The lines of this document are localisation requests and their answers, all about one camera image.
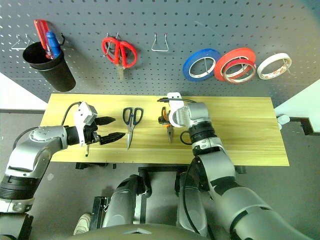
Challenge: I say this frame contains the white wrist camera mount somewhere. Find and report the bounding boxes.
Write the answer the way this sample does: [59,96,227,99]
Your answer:
[73,101,99,147]
[166,92,189,129]

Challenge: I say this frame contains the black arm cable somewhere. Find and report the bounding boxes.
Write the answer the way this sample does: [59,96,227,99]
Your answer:
[157,97,201,146]
[61,101,84,126]

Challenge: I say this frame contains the black table frame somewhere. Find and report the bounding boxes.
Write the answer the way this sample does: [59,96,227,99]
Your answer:
[74,161,247,177]

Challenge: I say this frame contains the orange black pliers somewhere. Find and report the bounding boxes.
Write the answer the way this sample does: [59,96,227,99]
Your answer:
[159,106,174,145]

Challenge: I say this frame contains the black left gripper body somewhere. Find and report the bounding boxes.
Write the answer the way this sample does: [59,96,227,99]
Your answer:
[83,117,103,146]

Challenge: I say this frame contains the small red tape roll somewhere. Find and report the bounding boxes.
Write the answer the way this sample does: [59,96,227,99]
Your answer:
[223,59,257,84]

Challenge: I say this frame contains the white sneaker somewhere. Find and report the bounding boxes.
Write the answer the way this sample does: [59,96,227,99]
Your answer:
[73,212,92,236]

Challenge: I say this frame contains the grey robot torso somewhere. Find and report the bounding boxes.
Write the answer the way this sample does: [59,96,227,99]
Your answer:
[65,223,204,240]

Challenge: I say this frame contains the silver right robot leg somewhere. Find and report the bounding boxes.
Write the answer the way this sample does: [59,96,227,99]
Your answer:
[175,171,209,237]

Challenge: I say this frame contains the silver robot leg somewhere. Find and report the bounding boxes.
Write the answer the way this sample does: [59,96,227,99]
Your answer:
[101,174,152,229]
[175,171,209,237]

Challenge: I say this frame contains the blue tape roll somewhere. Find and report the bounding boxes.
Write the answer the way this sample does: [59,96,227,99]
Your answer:
[182,48,222,82]

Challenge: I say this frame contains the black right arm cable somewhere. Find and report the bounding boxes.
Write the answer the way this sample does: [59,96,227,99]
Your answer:
[157,97,201,146]

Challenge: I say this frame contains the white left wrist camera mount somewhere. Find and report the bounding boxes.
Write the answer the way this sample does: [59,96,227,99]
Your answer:
[73,101,99,147]

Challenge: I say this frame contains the large red tape roll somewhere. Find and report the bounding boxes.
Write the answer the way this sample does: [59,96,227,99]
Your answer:
[213,47,257,82]

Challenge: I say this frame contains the silver left robot leg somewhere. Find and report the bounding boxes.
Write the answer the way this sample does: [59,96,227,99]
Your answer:
[101,174,152,229]

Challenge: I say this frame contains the black metal stand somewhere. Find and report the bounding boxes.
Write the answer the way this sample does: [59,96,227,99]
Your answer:
[89,195,111,230]

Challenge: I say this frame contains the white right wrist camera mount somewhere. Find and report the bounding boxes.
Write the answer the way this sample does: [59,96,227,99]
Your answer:
[166,92,189,129]

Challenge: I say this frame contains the red handled scissors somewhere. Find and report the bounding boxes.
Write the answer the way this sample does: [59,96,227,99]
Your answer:
[101,36,138,81]

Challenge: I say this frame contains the grey perforated pegboard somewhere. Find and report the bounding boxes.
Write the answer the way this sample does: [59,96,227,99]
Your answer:
[0,0,320,109]

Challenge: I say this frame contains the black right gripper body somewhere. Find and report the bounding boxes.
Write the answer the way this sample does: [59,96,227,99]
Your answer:
[157,115,170,128]

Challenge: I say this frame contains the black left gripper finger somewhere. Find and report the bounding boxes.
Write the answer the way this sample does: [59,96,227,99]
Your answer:
[99,132,126,146]
[96,116,117,127]

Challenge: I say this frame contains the white tape roll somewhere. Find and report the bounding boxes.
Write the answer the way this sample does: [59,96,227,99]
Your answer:
[256,52,293,81]

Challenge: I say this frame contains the black handled scissors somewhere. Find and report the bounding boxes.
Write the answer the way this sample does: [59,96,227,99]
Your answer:
[122,106,145,151]

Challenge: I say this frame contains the red handled tool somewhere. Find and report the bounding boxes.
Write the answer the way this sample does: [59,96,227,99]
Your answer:
[33,19,55,60]

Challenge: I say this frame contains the silver wire pegboard hook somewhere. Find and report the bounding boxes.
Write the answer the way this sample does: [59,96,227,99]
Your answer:
[150,32,169,52]
[10,34,36,52]
[104,32,121,56]

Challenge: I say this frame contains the blue handled screwdriver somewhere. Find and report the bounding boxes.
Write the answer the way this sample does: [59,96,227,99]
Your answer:
[45,31,62,60]

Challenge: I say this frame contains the black cup holder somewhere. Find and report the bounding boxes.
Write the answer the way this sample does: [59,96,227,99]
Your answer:
[22,41,77,93]

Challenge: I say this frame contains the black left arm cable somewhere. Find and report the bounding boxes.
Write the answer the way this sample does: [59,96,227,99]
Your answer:
[61,101,84,126]

